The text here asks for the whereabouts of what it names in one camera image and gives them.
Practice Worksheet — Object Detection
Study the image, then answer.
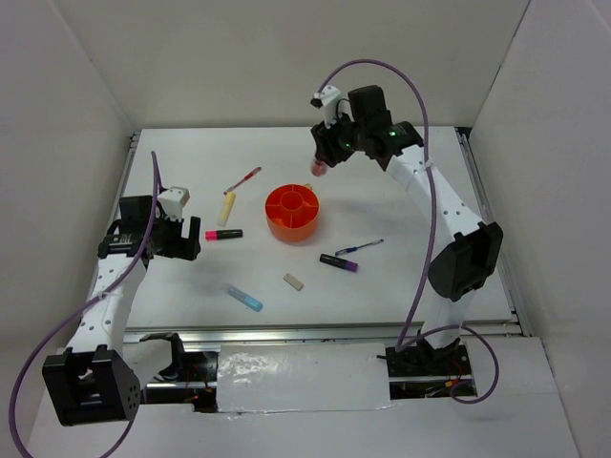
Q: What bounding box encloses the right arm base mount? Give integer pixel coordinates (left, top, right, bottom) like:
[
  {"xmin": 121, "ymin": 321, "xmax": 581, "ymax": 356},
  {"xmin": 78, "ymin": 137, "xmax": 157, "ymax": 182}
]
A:
[{"xmin": 377, "ymin": 344, "xmax": 477, "ymax": 400}]

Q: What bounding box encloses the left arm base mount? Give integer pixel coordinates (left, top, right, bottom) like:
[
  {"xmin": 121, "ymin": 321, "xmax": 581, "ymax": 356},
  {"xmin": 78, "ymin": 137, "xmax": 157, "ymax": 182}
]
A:
[{"xmin": 140, "ymin": 332, "xmax": 220, "ymax": 413}]

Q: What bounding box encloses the yellow highlighter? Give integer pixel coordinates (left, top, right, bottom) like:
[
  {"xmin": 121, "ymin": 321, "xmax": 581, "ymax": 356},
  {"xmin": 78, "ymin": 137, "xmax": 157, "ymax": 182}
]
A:
[{"xmin": 217, "ymin": 192, "xmax": 236, "ymax": 227}]

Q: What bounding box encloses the white cover panel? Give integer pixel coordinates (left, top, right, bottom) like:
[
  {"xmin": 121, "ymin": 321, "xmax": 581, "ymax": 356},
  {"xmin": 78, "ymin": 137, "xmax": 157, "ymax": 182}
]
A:
[{"xmin": 217, "ymin": 343, "xmax": 391, "ymax": 413}]

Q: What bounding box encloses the aluminium rail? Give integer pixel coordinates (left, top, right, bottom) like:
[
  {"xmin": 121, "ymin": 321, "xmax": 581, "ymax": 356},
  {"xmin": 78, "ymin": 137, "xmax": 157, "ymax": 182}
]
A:
[
  {"xmin": 454, "ymin": 127, "xmax": 534, "ymax": 337},
  {"xmin": 121, "ymin": 320, "xmax": 524, "ymax": 344}
]

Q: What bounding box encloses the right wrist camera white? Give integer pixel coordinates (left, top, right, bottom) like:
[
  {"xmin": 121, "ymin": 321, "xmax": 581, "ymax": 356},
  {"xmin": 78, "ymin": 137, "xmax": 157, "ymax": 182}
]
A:
[{"xmin": 310, "ymin": 85, "xmax": 342, "ymax": 129}]

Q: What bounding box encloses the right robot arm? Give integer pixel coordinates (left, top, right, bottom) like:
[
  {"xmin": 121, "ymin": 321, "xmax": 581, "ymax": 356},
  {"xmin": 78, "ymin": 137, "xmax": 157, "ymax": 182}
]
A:
[{"xmin": 310, "ymin": 85, "xmax": 503, "ymax": 374}]

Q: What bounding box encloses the red pen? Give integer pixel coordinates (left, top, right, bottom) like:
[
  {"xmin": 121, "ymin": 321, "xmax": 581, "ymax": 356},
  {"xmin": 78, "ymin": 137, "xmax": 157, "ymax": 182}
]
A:
[{"xmin": 223, "ymin": 167, "xmax": 262, "ymax": 196}]

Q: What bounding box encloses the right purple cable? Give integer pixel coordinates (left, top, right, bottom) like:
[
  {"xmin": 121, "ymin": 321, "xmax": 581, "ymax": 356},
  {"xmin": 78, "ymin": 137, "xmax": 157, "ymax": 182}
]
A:
[{"xmin": 318, "ymin": 58, "xmax": 500, "ymax": 405}]

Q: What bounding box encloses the aluminium right rail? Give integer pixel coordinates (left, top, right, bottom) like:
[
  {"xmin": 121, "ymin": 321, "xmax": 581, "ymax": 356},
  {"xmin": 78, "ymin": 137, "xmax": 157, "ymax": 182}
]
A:
[{"xmin": 454, "ymin": 127, "xmax": 534, "ymax": 337}]

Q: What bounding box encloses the pink black highlighter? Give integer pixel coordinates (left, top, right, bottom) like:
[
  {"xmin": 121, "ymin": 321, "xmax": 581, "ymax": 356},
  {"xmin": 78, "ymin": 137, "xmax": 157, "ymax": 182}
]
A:
[{"xmin": 204, "ymin": 229, "xmax": 243, "ymax": 241}]

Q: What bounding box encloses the orange round organizer container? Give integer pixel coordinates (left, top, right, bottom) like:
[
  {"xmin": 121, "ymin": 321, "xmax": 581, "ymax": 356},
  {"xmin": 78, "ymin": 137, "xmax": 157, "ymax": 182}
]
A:
[{"xmin": 264, "ymin": 184, "xmax": 320, "ymax": 243}]

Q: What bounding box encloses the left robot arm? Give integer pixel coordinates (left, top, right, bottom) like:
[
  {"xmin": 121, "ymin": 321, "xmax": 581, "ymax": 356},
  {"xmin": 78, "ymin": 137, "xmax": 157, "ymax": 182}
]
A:
[{"xmin": 42, "ymin": 187, "xmax": 200, "ymax": 427}]

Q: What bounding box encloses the beige eraser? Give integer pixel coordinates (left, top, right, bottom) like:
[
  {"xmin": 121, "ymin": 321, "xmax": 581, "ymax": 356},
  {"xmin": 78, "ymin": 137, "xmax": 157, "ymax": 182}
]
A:
[{"xmin": 283, "ymin": 273, "xmax": 304, "ymax": 291}]

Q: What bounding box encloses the purple black highlighter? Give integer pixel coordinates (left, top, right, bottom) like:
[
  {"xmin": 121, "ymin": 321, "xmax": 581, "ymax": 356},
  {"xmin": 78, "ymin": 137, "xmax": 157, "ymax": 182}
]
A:
[{"xmin": 319, "ymin": 254, "xmax": 358, "ymax": 273}]

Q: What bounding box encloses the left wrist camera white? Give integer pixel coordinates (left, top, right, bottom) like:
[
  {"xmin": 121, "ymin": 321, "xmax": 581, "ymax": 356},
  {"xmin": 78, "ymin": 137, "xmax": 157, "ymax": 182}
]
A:
[{"xmin": 158, "ymin": 186, "xmax": 190, "ymax": 221}]

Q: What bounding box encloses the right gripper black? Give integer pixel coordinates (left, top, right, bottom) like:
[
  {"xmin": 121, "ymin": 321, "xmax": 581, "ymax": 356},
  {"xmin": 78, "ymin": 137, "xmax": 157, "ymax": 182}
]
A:
[{"xmin": 309, "ymin": 105, "xmax": 367, "ymax": 168}]

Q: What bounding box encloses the aluminium front rail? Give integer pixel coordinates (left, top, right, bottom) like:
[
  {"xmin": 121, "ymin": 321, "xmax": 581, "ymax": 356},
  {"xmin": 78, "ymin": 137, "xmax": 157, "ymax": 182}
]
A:
[{"xmin": 121, "ymin": 320, "xmax": 524, "ymax": 344}]

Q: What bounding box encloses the blue clear highlighter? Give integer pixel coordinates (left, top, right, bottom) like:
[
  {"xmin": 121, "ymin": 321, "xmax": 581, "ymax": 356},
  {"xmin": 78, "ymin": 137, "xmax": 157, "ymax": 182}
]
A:
[{"xmin": 224, "ymin": 284, "xmax": 263, "ymax": 312}]

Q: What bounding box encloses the blue pen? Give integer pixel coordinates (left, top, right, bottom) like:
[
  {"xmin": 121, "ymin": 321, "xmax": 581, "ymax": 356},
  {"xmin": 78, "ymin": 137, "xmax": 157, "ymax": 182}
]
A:
[{"xmin": 334, "ymin": 239, "xmax": 384, "ymax": 257}]

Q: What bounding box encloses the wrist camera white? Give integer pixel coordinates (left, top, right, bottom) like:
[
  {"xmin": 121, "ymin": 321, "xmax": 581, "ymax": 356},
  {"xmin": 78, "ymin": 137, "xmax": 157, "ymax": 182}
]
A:
[
  {"xmin": 158, "ymin": 186, "xmax": 190, "ymax": 221},
  {"xmin": 310, "ymin": 85, "xmax": 342, "ymax": 129}
]

